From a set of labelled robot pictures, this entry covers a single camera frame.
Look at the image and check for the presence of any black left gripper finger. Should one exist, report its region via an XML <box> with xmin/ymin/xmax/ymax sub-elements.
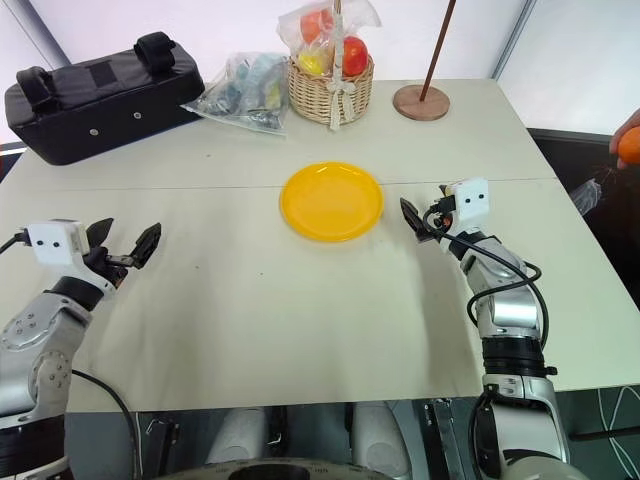
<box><xmin>105</xmin><ymin>222</ymin><xmax>163</xmax><ymax>270</ymax></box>
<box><xmin>86</xmin><ymin>217</ymin><xmax>116</xmax><ymax>250</ymax></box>

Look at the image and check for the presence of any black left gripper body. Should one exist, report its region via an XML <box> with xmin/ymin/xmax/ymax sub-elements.
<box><xmin>81</xmin><ymin>244</ymin><xmax>131</xmax><ymax>291</ymax></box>

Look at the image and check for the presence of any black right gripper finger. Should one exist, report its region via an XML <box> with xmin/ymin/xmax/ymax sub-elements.
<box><xmin>399</xmin><ymin>197</ymin><xmax>432</xmax><ymax>245</ymax></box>

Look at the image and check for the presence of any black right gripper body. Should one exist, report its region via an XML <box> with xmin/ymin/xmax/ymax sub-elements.
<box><xmin>423</xmin><ymin>194</ymin><xmax>457</xmax><ymax>244</ymax></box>

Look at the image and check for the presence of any orange fruit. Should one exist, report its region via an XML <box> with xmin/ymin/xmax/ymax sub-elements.
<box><xmin>299</xmin><ymin>8</ymin><xmax>335</xmax><ymax>45</ymax></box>
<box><xmin>615</xmin><ymin>127</ymin><xmax>640</xmax><ymax>170</ymax></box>

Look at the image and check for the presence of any yellow plastic plate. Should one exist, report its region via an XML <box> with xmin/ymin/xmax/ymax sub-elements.
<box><xmin>278</xmin><ymin>160</ymin><xmax>386</xmax><ymax>245</ymax></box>

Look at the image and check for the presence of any orange fruit in bag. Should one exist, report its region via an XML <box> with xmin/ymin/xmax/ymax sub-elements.
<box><xmin>299</xmin><ymin>8</ymin><xmax>335</xmax><ymax>45</ymax></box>

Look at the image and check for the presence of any person's bare hand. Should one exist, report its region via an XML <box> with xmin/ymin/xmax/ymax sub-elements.
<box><xmin>609</xmin><ymin>106</ymin><xmax>640</xmax><ymax>157</ymax></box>

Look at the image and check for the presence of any wooden stand with pole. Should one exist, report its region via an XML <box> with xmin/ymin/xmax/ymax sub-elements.
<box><xmin>391</xmin><ymin>0</ymin><xmax>459</xmax><ymax>122</ymax></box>

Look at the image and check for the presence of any crumpled clear plastic bag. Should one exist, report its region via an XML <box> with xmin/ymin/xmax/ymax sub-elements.
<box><xmin>569</xmin><ymin>177</ymin><xmax>607</xmax><ymax>217</ymax></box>

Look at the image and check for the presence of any woven wicker basket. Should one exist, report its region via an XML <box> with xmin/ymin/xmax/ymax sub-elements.
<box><xmin>286</xmin><ymin>0</ymin><xmax>376</xmax><ymax>133</ymax></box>

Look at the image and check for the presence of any red apple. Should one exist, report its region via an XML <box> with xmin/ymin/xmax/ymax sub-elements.
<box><xmin>341</xmin><ymin>35</ymin><xmax>370</xmax><ymax>78</ymax></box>

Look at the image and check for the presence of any clear bag of small items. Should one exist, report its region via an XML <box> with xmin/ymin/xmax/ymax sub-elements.
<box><xmin>179</xmin><ymin>50</ymin><xmax>292</xmax><ymax>138</ymax></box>

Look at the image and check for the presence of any yellow lemon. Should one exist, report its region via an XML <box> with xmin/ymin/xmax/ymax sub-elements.
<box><xmin>298</xmin><ymin>48</ymin><xmax>334</xmax><ymax>77</ymax></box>

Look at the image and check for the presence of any white rounded robot leg cover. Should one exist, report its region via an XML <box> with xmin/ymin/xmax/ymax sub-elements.
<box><xmin>351</xmin><ymin>401</ymin><xmax>417</xmax><ymax>477</ymax></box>
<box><xmin>206</xmin><ymin>406</ymin><xmax>267</xmax><ymax>467</ymax></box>

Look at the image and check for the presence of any dark rounded robot body rim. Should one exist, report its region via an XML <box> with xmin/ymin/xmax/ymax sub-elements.
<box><xmin>163</xmin><ymin>456</ymin><xmax>452</xmax><ymax>480</ymax></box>

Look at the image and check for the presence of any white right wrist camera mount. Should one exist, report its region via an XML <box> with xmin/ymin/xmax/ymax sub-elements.
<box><xmin>446</xmin><ymin>176</ymin><xmax>491</xmax><ymax>237</ymax></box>

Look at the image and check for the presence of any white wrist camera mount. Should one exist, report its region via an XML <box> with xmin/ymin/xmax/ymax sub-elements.
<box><xmin>26</xmin><ymin>218</ymin><xmax>89</xmax><ymax>267</ymax></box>
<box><xmin>446</xmin><ymin>176</ymin><xmax>491</xmax><ymax>237</ymax></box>

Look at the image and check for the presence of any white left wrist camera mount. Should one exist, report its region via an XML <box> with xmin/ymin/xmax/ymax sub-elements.
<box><xmin>26</xmin><ymin>218</ymin><xmax>89</xmax><ymax>267</ymax></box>

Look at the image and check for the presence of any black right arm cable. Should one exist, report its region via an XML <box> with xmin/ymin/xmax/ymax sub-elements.
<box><xmin>421</xmin><ymin>204</ymin><xmax>552</xmax><ymax>362</ymax></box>

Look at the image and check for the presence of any black padded case with straps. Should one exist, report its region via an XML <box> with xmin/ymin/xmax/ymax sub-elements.
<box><xmin>3</xmin><ymin>30</ymin><xmax>207</xmax><ymax>167</ymax></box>

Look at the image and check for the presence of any grey metal frame post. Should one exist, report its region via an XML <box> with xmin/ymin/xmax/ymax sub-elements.
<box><xmin>491</xmin><ymin>0</ymin><xmax>540</xmax><ymax>80</ymax></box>

